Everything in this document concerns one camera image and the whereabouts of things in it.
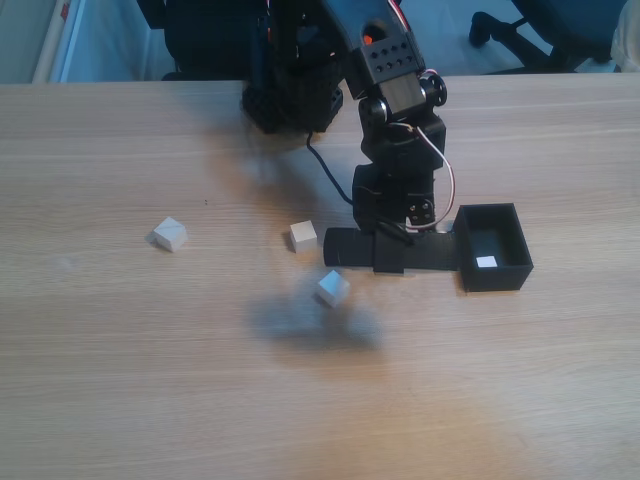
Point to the black open box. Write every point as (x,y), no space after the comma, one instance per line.
(495,280)

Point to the person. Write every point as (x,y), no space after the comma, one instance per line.
(629,30)

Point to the black oval camera box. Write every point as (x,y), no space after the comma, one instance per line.
(350,247)

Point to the dark blue office chair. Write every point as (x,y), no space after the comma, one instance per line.
(575,25)

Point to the white wooden block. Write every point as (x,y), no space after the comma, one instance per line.
(486,262)
(331,287)
(170,235)
(303,237)

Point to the white panel red mark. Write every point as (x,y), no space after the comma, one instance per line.
(52,50)

